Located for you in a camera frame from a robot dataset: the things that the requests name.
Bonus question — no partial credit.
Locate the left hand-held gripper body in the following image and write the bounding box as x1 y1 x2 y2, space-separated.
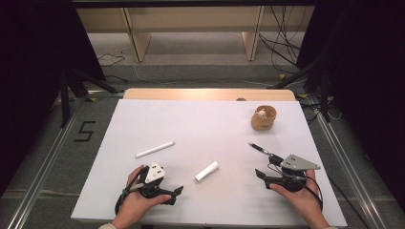
137 161 173 199

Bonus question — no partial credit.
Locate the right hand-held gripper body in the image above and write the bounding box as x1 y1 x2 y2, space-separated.
270 154 322 193

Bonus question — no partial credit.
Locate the black pen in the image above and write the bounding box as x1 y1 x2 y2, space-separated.
247 141 272 157

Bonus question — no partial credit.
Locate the thin white pen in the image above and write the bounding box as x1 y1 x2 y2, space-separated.
135 140 176 159

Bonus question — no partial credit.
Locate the short white marker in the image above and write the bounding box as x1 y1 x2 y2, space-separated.
194 160 221 183

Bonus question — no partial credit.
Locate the brown pen holder cup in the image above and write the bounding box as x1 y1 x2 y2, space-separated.
250 105 278 132

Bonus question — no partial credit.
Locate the person's left hand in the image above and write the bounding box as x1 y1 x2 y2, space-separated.
111 164 172 229

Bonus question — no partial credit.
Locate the person's right hand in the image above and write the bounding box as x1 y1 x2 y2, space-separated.
269 170 330 229

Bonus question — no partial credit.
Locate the black tripod stand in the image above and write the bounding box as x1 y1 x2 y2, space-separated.
266 56 332 123
58 68 125 129

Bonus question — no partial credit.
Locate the dark curtain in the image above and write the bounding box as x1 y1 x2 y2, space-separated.
0 0 107 198
295 0 405 201

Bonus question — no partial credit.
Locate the light wooden desk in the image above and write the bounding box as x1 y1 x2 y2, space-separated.
75 5 316 63

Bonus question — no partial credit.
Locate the right hand-held gripper cable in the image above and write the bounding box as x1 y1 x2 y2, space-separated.
266 161 324 213

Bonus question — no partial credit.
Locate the hand-held gripper cable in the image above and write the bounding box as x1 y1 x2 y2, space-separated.
266 161 324 213
114 165 151 216

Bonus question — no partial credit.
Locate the left hand-held gripper cable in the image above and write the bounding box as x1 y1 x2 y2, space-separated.
114 165 151 216

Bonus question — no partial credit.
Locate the aluminium floor rail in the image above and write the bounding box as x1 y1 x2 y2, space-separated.
309 94 388 229
6 94 81 229

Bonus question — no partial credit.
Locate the tangle of black cables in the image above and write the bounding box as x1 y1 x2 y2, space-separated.
257 5 308 74

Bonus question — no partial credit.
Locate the black floor cable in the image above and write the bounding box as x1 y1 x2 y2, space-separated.
96 52 126 68

